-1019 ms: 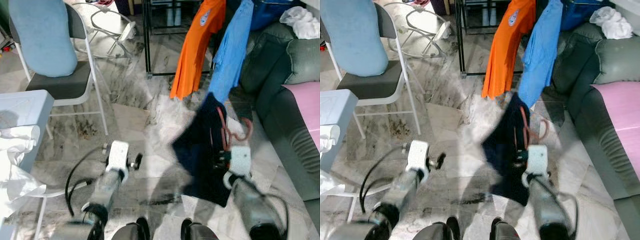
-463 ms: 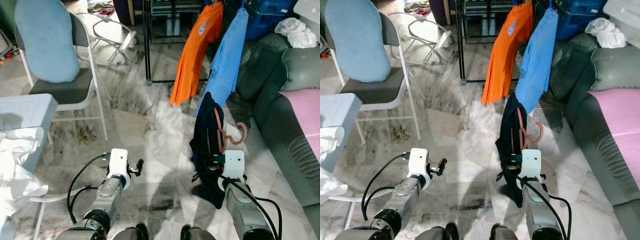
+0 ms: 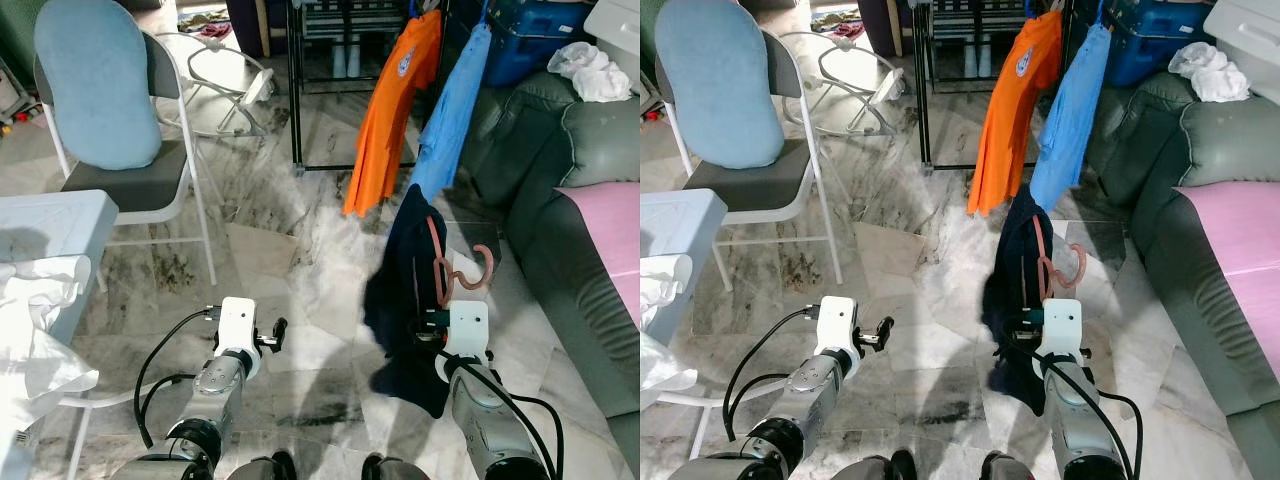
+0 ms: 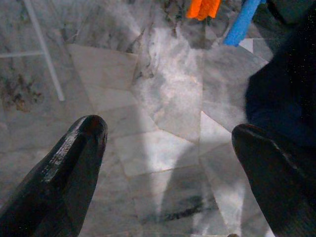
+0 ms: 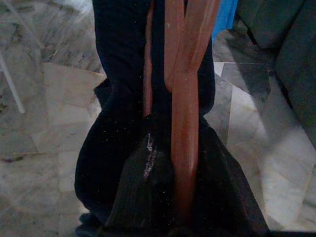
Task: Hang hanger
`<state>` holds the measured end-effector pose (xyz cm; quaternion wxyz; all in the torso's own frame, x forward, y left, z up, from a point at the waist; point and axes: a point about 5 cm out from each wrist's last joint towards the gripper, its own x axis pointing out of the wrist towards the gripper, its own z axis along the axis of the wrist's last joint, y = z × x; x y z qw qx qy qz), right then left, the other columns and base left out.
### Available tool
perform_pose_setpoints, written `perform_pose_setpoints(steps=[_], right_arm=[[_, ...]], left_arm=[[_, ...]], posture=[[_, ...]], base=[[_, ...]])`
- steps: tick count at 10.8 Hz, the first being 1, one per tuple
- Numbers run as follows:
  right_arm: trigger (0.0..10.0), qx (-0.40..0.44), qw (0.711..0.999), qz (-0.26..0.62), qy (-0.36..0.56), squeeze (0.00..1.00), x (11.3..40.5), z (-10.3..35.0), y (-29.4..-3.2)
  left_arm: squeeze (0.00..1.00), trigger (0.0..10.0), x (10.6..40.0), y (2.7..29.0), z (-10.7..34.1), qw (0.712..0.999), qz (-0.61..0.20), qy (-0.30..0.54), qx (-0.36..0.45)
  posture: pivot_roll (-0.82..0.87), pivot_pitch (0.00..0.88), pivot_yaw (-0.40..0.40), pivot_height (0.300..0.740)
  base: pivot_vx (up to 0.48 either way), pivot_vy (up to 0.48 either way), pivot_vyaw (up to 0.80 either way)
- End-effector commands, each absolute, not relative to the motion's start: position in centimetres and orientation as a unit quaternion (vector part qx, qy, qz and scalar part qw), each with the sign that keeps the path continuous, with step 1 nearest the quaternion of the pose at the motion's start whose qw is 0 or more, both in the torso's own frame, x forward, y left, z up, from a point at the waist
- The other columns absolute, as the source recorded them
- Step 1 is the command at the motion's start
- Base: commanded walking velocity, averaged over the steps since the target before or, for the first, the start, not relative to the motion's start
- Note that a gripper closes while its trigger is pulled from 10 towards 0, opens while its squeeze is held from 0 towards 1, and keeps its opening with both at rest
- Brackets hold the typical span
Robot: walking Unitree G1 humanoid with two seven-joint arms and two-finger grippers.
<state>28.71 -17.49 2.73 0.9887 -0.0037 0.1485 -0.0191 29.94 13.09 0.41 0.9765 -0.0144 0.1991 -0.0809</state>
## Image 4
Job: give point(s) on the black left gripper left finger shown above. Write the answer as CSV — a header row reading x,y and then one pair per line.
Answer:
x,y
54,185

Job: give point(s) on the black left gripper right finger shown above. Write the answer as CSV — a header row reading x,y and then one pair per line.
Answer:
x,y
284,185

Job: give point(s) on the dark blue garment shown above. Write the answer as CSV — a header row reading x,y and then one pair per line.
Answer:
x,y
284,86

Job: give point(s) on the grey white folding chair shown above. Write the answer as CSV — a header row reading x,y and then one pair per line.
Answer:
x,y
44,50

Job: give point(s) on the blue towel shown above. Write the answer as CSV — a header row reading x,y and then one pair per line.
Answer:
x,y
242,22

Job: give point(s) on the orange garment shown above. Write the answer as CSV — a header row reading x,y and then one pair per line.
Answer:
x,y
202,8

